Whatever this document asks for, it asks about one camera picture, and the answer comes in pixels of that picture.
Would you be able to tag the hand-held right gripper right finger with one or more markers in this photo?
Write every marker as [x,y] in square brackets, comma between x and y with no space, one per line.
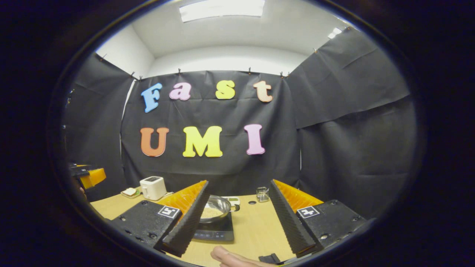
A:
[287,218]

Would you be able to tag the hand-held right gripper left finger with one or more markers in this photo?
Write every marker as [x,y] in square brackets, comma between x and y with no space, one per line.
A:
[189,220]

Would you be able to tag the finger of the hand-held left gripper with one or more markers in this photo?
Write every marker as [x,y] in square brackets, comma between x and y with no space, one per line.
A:
[92,177]

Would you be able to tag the pile of soybeans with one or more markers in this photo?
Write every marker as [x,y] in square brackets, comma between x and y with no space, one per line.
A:
[211,212]

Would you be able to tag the black induction cooktop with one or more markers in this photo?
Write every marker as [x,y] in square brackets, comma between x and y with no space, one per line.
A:
[219,231]

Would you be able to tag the clear utensil holder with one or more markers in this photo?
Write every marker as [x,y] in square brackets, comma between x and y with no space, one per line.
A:
[262,194]

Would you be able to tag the toy bread slice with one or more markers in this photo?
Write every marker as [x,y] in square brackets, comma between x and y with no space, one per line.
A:
[130,191]

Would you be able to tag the green plate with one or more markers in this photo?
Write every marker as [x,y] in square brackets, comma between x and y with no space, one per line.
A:
[137,194]

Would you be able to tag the white toaster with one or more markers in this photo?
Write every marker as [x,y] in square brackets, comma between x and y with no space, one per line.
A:
[153,188]

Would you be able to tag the white divided seed tray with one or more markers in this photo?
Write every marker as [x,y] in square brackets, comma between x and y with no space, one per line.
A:
[233,200]

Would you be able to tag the black backdrop cloth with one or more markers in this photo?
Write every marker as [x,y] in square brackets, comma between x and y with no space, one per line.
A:
[230,170]

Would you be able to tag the small ceiling light panel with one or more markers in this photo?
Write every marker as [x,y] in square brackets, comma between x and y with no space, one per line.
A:
[334,32]

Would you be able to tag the large ceiling light panel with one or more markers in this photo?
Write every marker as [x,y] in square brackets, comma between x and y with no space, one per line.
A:
[222,9]

